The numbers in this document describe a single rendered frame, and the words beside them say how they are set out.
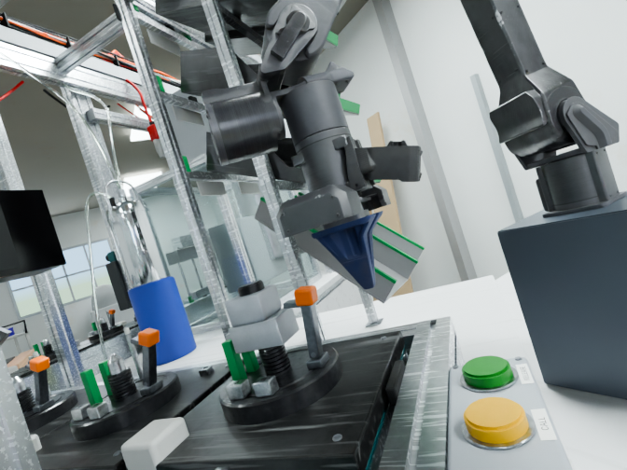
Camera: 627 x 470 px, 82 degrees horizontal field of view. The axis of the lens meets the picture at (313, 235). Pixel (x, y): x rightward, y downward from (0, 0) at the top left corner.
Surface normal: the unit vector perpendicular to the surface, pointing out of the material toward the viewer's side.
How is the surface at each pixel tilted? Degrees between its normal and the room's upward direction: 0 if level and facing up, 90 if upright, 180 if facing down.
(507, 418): 0
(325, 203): 90
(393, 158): 92
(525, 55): 90
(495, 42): 98
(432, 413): 0
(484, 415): 0
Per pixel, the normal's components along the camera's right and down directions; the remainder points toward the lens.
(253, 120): 0.26, 0.08
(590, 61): -0.82, 0.27
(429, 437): -0.31, -0.95
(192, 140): -0.36, 0.13
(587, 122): -0.24, 0.54
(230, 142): 0.36, 0.51
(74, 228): 0.49, -0.15
